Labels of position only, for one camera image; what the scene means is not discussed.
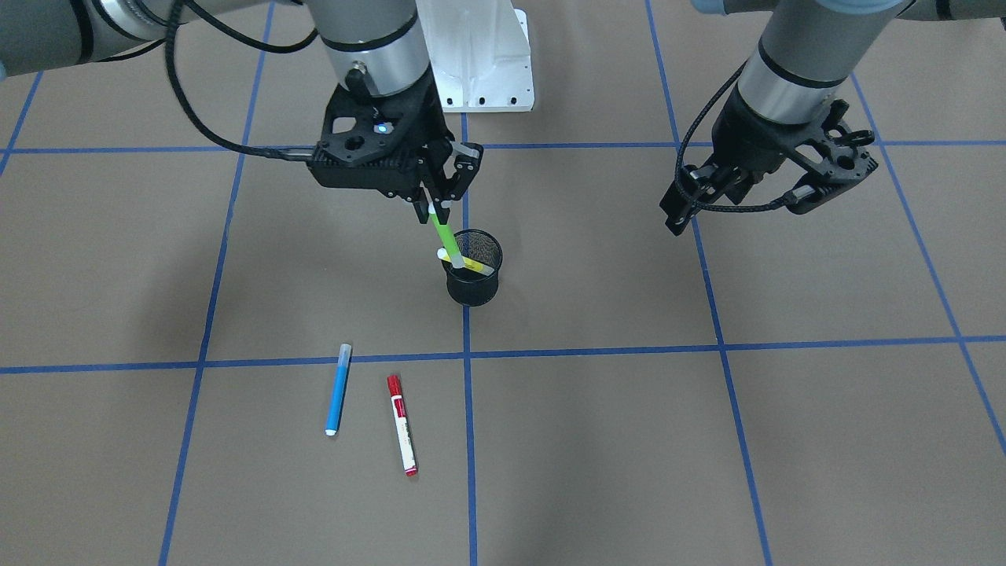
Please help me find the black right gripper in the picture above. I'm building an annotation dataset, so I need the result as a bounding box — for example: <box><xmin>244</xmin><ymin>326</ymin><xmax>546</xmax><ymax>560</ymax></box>
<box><xmin>307</xmin><ymin>75</ymin><xmax>485</xmax><ymax>225</ymax></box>

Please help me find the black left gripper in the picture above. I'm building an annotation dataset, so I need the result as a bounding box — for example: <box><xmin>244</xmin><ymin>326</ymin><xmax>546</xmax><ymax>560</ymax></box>
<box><xmin>659</xmin><ymin>90</ymin><xmax>878</xmax><ymax>237</ymax></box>

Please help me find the yellow highlighter pen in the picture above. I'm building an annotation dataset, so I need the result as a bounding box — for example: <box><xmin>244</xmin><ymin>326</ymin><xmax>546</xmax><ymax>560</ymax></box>
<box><xmin>437</xmin><ymin>248</ymin><xmax>497</xmax><ymax>276</ymax></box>

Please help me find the green highlighter pen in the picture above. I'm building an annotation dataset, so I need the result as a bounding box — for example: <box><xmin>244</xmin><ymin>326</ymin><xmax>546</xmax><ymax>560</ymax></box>
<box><xmin>428</xmin><ymin>204</ymin><xmax>466</xmax><ymax>269</ymax></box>

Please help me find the blue marker pen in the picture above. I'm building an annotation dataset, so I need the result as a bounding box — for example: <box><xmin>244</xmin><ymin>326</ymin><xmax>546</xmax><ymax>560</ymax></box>
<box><xmin>324</xmin><ymin>343</ymin><xmax>352</xmax><ymax>438</ymax></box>

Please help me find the red white marker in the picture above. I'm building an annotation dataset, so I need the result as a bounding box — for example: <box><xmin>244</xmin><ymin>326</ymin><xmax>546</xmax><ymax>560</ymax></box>
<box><xmin>387</xmin><ymin>375</ymin><xmax>418</xmax><ymax>477</ymax></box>

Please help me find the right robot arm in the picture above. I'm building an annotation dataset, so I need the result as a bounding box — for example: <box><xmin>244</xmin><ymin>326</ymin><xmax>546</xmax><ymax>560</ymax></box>
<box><xmin>1</xmin><ymin>1</ymin><xmax>483</xmax><ymax>226</ymax></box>

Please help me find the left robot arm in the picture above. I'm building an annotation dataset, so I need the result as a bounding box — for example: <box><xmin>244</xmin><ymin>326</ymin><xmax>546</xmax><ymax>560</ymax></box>
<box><xmin>659</xmin><ymin>1</ymin><xmax>1004</xmax><ymax>235</ymax></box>

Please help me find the black mesh pen cup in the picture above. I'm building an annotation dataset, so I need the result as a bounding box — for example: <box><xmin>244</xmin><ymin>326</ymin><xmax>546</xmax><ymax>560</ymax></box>
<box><xmin>441</xmin><ymin>229</ymin><xmax>503</xmax><ymax>307</ymax></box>

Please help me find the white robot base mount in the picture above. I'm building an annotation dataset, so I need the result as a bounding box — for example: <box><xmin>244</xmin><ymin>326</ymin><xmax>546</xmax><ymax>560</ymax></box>
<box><xmin>417</xmin><ymin>1</ymin><xmax>535</xmax><ymax>112</ymax></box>

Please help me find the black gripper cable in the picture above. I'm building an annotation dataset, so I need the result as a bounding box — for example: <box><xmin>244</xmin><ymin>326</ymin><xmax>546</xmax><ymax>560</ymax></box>
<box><xmin>163</xmin><ymin>0</ymin><xmax>331</xmax><ymax>162</ymax></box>

